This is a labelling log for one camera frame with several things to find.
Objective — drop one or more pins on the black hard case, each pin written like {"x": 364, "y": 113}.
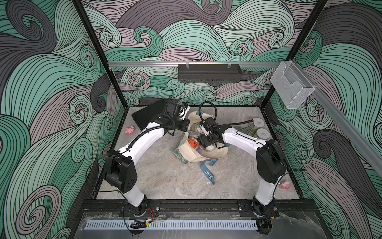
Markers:
{"x": 143, "y": 117}

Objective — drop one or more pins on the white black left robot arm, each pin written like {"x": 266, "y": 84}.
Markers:
{"x": 119, "y": 169}

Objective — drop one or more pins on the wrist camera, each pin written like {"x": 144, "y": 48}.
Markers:
{"x": 202, "y": 129}
{"x": 184, "y": 109}

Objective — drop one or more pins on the red carrot label jar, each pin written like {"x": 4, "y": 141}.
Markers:
{"x": 193, "y": 142}

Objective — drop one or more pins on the beige canvas tote bag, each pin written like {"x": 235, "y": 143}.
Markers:
{"x": 206, "y": 157}

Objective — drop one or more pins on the pink red small toy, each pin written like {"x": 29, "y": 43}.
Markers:
{"x": 285, "y": 184}

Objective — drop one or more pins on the clear acrylic wall box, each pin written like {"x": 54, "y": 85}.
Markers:
{"x": 292, "y": 84}

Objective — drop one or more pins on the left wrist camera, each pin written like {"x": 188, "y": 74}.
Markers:
{"x": 184, "y": 109}

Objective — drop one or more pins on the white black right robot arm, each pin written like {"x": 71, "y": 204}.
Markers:
{"x": 270, "y": 158}

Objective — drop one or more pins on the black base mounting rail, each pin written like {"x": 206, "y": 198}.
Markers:
{"x": 166, "y": 207}

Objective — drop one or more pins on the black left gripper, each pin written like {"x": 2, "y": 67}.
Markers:
{"x": 185, "y": 123}

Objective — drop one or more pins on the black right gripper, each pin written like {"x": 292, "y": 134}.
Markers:
{"x": 205, "y": 142}

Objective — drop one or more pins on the green label seed jar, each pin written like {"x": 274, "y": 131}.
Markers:
{"x": 257, "y": 124}

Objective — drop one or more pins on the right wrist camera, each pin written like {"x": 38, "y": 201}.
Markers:
{"x": 202, "y": 129}

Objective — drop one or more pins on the white slotted cable duct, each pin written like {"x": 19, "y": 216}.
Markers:
{"x": 174, "y": 225}

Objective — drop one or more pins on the black perforated wall shelf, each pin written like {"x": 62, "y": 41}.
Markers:
{"x": 213, "y": 74}

